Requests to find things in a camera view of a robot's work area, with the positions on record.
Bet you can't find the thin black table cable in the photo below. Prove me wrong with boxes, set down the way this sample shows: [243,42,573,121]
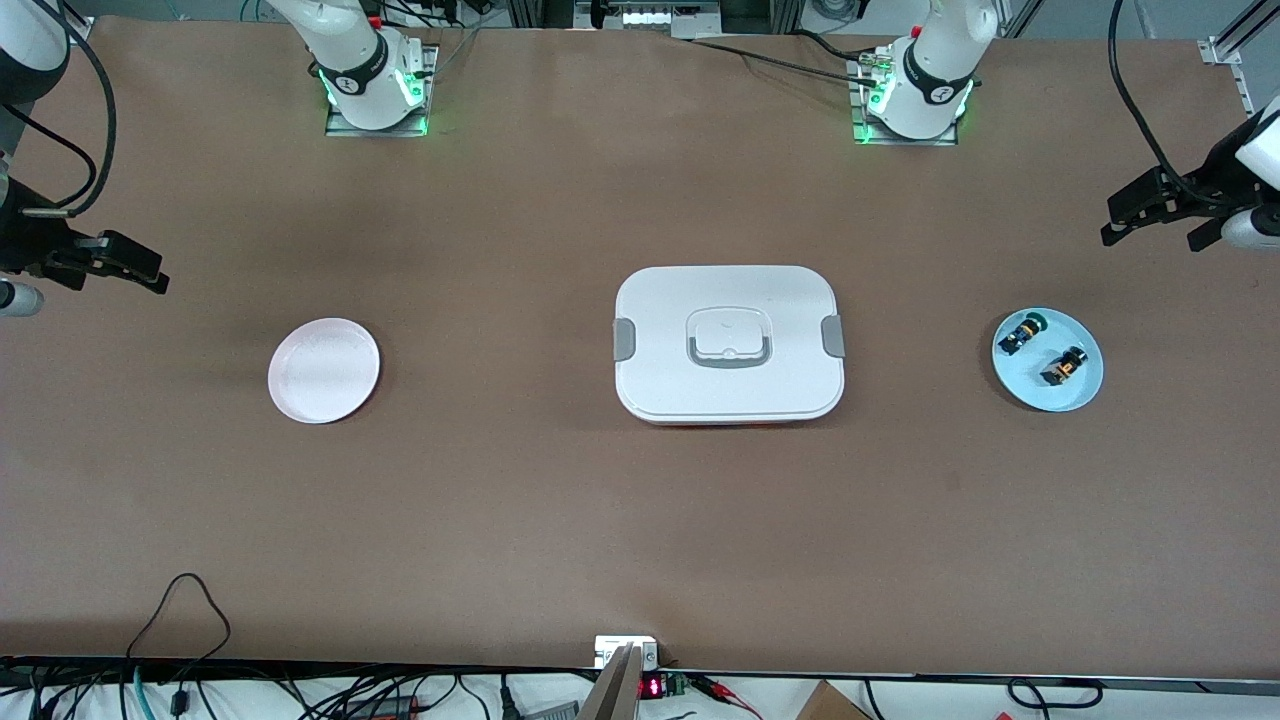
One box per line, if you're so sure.
[688,30,887,87]

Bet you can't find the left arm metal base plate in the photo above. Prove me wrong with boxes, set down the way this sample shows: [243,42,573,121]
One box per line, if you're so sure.
[847,54,963,149]

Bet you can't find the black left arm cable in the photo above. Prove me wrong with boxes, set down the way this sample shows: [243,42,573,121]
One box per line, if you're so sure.
[1107,0,1217,207]

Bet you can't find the orange and black switch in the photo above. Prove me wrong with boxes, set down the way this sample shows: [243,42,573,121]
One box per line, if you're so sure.
[1039,345,1090,389]

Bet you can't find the red clip leads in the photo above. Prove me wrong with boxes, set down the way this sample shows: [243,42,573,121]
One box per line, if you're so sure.
[694,672,764,720]

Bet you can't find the black looped cable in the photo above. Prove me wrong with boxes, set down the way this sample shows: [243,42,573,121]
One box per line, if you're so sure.
[124,571,234,683]

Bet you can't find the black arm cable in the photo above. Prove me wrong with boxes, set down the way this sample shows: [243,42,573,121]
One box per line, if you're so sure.
[1107,0,1217,207]
[0,0,119,217]

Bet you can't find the white power strip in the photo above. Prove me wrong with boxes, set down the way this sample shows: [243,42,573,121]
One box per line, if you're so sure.
[619,2,724,32]

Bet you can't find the pink round plate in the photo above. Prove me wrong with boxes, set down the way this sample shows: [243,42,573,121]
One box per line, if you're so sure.
[267,317,383,426]

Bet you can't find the aluminium rear frame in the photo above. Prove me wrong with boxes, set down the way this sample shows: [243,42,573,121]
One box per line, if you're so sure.
[504,0,807,40]

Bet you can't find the brown cardboard box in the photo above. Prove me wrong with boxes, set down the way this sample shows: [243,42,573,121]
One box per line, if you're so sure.
[794,679,874,720]

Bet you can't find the white lidded container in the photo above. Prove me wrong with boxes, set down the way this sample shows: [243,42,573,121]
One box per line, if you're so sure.
[612,265,847,429]

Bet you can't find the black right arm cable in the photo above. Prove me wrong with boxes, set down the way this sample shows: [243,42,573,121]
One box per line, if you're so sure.
[0,0,119,217]

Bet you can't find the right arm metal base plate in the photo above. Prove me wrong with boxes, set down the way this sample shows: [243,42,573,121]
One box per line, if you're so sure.
[322,42,441,139]

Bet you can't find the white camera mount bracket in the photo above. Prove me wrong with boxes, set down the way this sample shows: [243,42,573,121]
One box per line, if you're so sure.
[593,634,662,672]

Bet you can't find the light blue round plate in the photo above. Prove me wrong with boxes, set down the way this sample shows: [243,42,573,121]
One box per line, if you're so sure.
[991,306,1106,414]

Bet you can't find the aluminium camera mount bar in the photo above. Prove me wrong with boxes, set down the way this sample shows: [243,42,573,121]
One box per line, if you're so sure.
[579,643,647,720]

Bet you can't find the black coiled cable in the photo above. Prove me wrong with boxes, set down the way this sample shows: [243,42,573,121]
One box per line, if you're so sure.
[1004,677,1107,714]

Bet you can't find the green headed switch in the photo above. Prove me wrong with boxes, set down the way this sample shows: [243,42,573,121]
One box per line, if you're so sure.
[999,311,1048,358]

